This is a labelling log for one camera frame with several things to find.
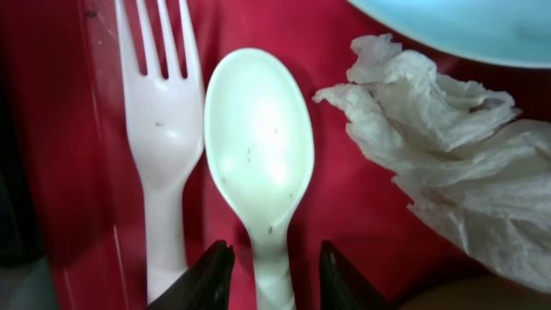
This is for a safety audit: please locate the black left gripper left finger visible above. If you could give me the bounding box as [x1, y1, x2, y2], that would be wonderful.
[145, 240, 235, 310]

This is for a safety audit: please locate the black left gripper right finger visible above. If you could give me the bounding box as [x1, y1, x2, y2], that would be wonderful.
[319, 240, 392, 310]

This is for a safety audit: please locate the white plastic spoon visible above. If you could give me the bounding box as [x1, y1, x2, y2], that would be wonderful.
[204, 48, 315, 310]

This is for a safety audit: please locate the white plastic fork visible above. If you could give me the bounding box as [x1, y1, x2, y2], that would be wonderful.
[115, 0, 205, 303]

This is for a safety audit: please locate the crumpled white napkin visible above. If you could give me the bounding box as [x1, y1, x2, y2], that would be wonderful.
[313, 34, 550, 293]

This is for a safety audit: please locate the red plastic tray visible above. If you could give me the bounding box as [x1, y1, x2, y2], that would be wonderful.
[0, 0, 551, 310]

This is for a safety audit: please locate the light blue plate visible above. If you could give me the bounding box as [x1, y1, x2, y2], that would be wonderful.
[350, 0, 550, 69]

